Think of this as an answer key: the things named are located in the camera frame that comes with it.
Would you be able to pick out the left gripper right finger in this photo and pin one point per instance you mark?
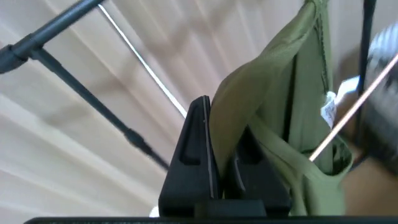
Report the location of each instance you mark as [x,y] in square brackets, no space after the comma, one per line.
[252,183]

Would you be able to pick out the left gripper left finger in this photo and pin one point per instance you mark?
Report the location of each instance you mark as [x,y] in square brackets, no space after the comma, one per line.
[192,174]

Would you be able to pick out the green t-shirt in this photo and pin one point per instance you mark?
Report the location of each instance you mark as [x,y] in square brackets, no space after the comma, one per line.
[264,77]

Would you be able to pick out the pink clothes hanger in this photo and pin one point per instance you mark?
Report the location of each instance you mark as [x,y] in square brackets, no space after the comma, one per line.
[354,107]

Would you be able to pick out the white laundry basket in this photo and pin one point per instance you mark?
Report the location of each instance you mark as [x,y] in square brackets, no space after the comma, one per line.
[384,124]

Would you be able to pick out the black clothes rack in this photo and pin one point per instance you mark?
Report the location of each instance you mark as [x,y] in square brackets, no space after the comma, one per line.
[12,59]

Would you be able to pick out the beige curtain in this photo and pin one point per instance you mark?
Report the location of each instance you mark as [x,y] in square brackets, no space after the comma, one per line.
[62,171]

